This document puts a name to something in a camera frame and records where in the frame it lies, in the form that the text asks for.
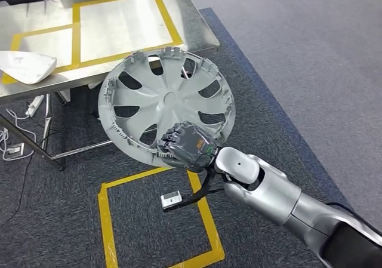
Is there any white cable bundle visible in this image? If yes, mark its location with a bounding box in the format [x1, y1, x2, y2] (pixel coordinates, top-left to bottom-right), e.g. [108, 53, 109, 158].
[0, 107, 36, 162]

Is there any white power strip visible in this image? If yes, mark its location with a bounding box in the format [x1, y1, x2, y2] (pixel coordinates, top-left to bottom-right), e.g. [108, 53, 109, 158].
[25, 94, 45, 118]

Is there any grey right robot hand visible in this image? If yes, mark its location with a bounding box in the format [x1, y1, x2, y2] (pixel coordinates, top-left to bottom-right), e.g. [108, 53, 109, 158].
[157, 121, 220, 174]

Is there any silver plastic wheel hubcap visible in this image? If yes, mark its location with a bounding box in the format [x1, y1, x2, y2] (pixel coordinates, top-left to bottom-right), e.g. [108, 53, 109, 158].
[97, 47, 236, 170]

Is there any white plastic panel part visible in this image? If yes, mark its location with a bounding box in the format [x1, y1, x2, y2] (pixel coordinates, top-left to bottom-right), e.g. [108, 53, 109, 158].
[0, 50, 57, 85]

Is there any stainless steel workbench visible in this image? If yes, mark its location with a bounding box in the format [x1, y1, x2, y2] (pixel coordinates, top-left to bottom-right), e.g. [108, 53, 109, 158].
[0, 0, 221, 172]

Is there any black floor cable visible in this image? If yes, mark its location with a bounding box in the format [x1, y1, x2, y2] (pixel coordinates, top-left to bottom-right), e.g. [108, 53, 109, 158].
[0, 131, 60, 230]

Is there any floor power socket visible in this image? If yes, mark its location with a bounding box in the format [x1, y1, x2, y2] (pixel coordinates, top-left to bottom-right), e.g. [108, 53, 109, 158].
[6, 142, 25, 156]

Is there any yellow floor tape square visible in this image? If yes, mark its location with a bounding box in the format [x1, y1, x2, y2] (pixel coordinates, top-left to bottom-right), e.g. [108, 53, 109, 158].
[97, 166, 226, 268]

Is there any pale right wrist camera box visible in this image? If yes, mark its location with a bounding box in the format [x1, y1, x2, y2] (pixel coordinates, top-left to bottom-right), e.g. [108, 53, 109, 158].
[160, 167, 225, 214]

